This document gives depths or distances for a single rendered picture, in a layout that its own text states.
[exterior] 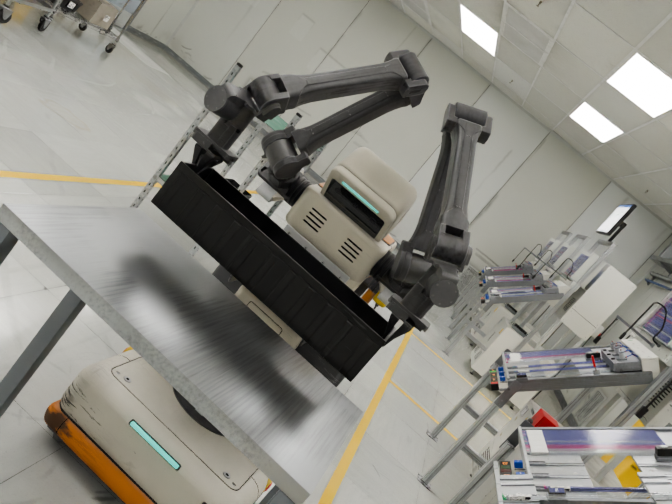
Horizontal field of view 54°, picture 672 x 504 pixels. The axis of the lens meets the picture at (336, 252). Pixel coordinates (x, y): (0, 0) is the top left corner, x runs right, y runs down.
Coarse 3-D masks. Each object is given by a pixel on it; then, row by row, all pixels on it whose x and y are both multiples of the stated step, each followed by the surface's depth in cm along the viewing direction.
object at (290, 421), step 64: (0, 256) 115; (64, 256) 111; (128, 256) 128; (192, 256) 153; (64, 320) 157; (128, 320) 108; (192, 320) 124; (256, 320) 147; (0, 384) 161; (192, 384) 105; (256, 384) 120; (320, 384) 142; (256, 448) 103; (320, 448) 117
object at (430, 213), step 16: (464, 112) 155; (480, 112) 155; (448, 144) 162; (448, 160) 161; (432, 176) 166; (432, 192) 161; (432, 208) 161; (432, 224) 161; (416, 240) 161; (400, 256) 160; (400, 272) 160
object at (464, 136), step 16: (448, 112) 154; (448, 128) 155; (464, 128) 152; (480, 128) 153; (464, 144) 149; (464, 160) 147; (448, 176) 147; (464, 176) 144; (448, 192) 142; (464, 192) 142; (448, 208) 139; (464, 208) 140; (448, 224) 136; (464, 224) 137; (448, 240) 134; (464, 240) 135; (432, 256) 136; (448, 256) 135; (464, 256) 134
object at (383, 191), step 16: (352, 160) 169; (368, 160) 171; (336, 176) 168; (352, 176) 167; (368, 176) 168; (384, 176) 170; (400, 176) 172; (336, 192) 172; (352, 192) 168; (368, 192) 165; (384, 192) 167; (400, 192) 169; (416, 192) 172; (352, 208) 171; (368, 208) 168; (384, 208) 164; (400, 208) 167; (368, 224) 171; (384, 224) 167
